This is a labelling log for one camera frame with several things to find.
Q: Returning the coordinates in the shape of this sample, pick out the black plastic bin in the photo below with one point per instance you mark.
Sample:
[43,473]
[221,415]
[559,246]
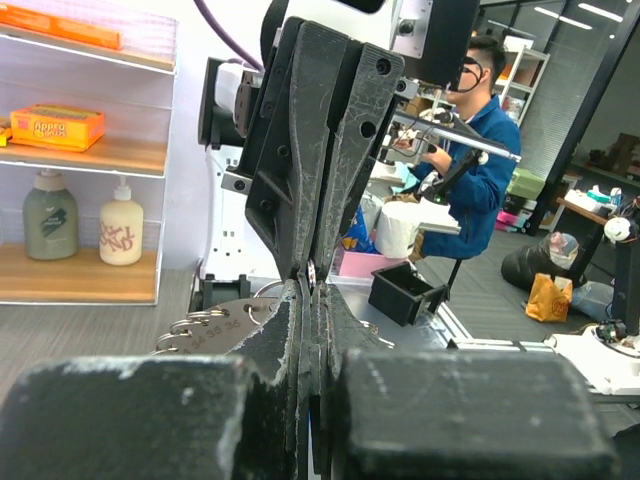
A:
[402,295]

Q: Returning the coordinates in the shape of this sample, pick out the person in blue jacket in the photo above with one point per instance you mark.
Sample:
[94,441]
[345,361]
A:
[477,197]

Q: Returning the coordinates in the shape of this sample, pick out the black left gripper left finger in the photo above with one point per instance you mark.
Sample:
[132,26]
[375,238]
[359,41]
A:
[196,416]

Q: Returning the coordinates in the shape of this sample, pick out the green soap dispenser bottle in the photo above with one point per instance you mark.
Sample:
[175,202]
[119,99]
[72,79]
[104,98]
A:
[50,218]

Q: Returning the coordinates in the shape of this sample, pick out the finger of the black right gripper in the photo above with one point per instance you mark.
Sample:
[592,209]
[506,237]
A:
[371,97]
[300,104]

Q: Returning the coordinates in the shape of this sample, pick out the white soap dispenser bottle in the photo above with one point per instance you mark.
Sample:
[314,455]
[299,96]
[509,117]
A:
[121,228]

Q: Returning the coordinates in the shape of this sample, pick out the orange paper bag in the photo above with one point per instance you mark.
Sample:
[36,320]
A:
[549,299]

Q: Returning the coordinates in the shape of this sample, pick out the black garbage bag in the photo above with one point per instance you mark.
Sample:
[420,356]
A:
[554,255]

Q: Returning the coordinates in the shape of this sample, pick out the white paper towel roll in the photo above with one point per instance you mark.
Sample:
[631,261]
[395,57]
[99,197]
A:
[396,230]

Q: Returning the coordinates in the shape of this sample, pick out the white wire shelf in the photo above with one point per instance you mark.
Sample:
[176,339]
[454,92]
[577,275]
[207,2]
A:
[133,88]

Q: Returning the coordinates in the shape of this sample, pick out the orange Reese's box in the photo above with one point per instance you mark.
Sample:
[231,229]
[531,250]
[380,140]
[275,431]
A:
[57,127]

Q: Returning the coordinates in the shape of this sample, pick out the round steel keyring disc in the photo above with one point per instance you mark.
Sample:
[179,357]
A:
[219,330]

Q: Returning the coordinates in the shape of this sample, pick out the black computer monitor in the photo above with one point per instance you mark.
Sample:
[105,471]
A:
[433,36]

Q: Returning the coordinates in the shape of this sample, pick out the blue Doritos bag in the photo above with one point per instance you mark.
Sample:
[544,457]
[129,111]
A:
[360,236]

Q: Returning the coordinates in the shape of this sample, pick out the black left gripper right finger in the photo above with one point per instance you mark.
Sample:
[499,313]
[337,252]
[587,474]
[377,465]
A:
[394,413]

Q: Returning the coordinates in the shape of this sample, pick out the orange Gillette box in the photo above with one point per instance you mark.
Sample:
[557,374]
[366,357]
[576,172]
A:
[59,27]

